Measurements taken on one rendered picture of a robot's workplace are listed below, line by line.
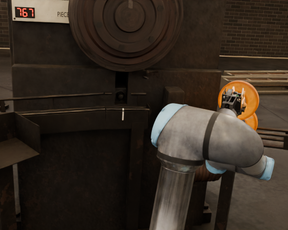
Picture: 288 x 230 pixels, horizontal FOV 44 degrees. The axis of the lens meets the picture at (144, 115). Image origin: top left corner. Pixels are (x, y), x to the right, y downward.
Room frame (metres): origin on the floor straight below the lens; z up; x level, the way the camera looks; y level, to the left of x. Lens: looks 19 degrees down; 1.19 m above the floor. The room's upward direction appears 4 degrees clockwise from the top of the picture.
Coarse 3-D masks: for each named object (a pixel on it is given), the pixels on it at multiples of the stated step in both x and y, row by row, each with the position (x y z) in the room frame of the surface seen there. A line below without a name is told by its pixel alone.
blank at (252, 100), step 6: (228, 84) 1.35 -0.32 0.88; (234, 84) 1.34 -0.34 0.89; (240, 84) 1.33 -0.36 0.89; (246, 84) 1.32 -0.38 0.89; (222, 90) 1.36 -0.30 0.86; (240, 90) 1.33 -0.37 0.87; (246, 90) 1.32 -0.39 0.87; (252, 90) 1.31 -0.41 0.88; (246, 96) 1.32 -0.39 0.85; (252, 96) 1.31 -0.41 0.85; (258, 96) 1.32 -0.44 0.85; (246, 102) 1.32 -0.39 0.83; (252, 102) 1.31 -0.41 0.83; (258, 102) 1.31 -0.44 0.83; (246, 108) 1.31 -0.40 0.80; (252, 108) 1.31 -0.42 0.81; (246, 114) 1.31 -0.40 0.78; (252, 114) 1.31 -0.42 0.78
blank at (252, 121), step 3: (255, 114) 1.41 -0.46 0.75; (249, 117) 1.39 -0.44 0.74; (252, 117) 1.39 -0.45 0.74; (255, 117) 1.39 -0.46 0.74; (246, 120) 1.40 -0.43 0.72; (249, 120) 1.39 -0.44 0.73; (252, 120) 1.39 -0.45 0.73; (255, 120) 1.38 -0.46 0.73; (246, 123) 1.40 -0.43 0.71; (249, 123) 1.39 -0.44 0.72; (252, 123) 1.39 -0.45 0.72; (255, 123) 1.38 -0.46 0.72; (252, 126) 1.39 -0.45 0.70; (255, 126) 1.38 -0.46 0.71; (255, 129) 1.38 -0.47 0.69
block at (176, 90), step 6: (168, 90) 1.53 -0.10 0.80; (174, 90) 1.53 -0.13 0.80; (180, 90) 1.54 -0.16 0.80; (168, 96) 1.52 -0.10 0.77; (174, 96) 1.52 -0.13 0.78; (180, 96) 1.52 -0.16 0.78; (162, 102) 1.60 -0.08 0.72; (168, 102) 1.52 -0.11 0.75; (174, 102) 1.52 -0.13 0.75; (180, 102) 1.53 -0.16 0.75; (162, 108) 1.59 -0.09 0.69
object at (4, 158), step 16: (0, 128) 1.30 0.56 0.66; (16, 128) 1.33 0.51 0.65; (32, 128) 1.23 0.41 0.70; (0, 144) 1.27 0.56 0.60; (16, 144) 1.27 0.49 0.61; (32, 144) 1.23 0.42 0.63; (0, 160) 1.15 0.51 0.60; (16, 160) 1.15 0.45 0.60; (0, 176) 1.16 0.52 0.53; (0, 192) 1.15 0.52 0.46; (0, 208) 1.15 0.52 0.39; (0, 224) 1.16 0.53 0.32
